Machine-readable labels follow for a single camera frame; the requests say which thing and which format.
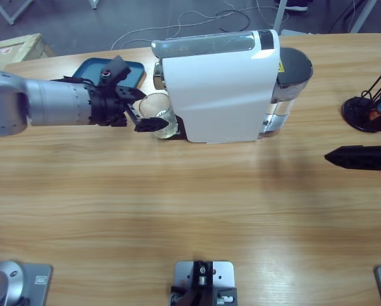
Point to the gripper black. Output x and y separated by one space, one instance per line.
107 108

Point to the clear drinking glass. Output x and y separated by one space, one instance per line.
155 106

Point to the grey coffee machine lever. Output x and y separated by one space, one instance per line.
203 46

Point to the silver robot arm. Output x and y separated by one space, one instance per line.
34 105

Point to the orange coffee capsule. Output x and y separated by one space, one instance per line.
374 114

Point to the white capsule coffee machine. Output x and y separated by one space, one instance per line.
216 95

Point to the black capsule holder stand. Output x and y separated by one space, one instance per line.
356 111

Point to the black drip tray metal grid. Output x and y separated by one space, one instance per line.
180 132

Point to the blue plastic tray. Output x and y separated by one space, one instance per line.
88 67

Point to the white metal table leg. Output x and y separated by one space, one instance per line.
280 16
362 17

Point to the clear water tank black lid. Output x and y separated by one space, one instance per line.
289 63

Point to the wooden crate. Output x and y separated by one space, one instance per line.
18 48

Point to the dark shoe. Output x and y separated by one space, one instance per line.
297 5

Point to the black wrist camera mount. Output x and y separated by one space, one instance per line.
114 68

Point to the white metal frame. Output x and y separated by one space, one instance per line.
10 17

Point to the white block with dark post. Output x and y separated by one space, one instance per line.
222 274

